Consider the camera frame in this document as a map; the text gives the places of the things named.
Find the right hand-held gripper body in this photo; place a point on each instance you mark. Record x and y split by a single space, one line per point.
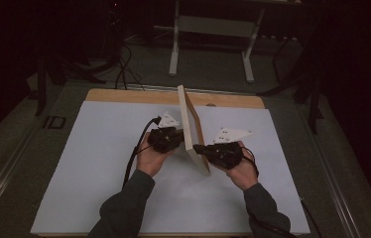
223 153

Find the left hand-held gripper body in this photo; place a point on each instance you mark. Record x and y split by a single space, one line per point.
165 139

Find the wooden picture frame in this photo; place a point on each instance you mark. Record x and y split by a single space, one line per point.
191 132

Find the person's left hand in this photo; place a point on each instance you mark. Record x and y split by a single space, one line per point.
152 162

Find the person's right hand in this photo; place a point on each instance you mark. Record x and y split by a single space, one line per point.
244 172

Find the white table mat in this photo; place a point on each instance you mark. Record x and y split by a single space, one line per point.
84 185

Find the black metal stand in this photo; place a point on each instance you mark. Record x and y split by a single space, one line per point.
58 72
306 89

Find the black floor plate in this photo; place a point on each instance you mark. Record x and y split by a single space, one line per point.
54 122

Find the white metal desk frame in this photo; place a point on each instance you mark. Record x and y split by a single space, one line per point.
213 28

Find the metal floor rail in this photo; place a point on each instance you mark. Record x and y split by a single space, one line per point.
1 178
335 185

